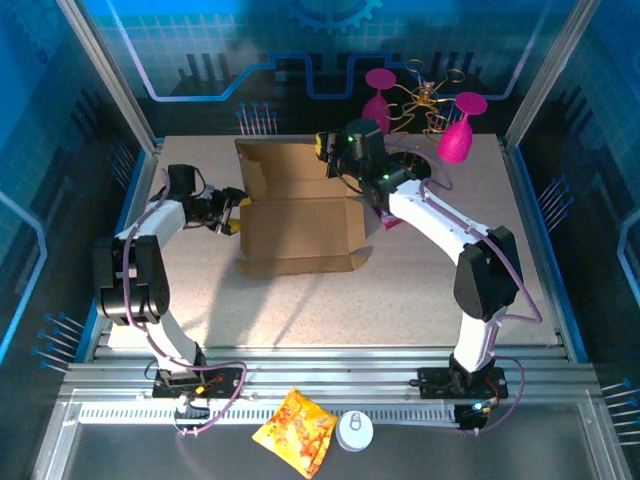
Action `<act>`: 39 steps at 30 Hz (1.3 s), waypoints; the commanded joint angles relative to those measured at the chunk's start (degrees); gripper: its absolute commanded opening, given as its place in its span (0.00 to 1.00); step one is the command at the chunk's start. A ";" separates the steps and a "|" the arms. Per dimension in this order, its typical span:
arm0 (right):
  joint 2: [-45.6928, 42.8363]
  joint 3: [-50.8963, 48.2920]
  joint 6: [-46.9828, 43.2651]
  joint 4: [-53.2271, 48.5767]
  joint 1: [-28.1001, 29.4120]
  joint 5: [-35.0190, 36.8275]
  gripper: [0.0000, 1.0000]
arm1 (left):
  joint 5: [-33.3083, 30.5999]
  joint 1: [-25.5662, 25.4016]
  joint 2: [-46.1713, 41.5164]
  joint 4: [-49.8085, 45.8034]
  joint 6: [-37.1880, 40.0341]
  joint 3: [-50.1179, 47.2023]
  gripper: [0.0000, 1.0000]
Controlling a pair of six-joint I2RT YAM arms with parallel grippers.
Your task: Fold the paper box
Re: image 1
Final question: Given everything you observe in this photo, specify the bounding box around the brown cardboard paper box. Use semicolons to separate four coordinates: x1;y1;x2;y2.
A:
234;137;374;279

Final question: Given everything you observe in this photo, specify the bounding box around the purple snack packet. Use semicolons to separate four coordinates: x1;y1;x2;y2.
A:
377;207;404;231

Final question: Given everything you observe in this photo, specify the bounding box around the pink wine glass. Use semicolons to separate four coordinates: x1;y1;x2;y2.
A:
437;91;489;165
362;68;396;134

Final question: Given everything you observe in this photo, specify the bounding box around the blue table edge strip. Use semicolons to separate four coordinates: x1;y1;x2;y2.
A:
508;144;590;362
74;148;149;362

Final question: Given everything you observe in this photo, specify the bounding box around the yellow orange snack bag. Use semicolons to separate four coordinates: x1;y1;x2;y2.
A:
251;387;339;480

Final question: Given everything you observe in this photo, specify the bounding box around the white pull-tab can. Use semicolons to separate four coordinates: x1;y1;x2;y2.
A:
334;410;375;453

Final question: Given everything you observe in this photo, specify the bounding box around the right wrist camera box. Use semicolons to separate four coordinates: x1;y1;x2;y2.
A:
344;118;387;154

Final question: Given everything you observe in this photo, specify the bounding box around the gold wire glass holder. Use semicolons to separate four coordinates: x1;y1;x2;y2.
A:
384;58;466;181

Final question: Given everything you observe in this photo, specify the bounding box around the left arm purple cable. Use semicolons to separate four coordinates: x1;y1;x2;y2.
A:
122;167;249;439

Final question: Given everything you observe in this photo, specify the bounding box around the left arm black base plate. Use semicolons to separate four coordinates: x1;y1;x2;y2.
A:
152;367;241;400

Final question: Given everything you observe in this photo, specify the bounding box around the aluminium frame post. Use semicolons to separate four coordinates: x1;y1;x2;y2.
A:
57;0;164;151
503;0;599;147

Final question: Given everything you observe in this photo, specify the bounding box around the aluminium frame rail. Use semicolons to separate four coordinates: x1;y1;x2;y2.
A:
59;345;601;401

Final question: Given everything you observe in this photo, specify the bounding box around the white slotted cable duct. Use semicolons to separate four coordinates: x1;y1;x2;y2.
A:
79;405;461;427

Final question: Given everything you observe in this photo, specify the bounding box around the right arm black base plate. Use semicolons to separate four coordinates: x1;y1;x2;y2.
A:
418;367;509;400

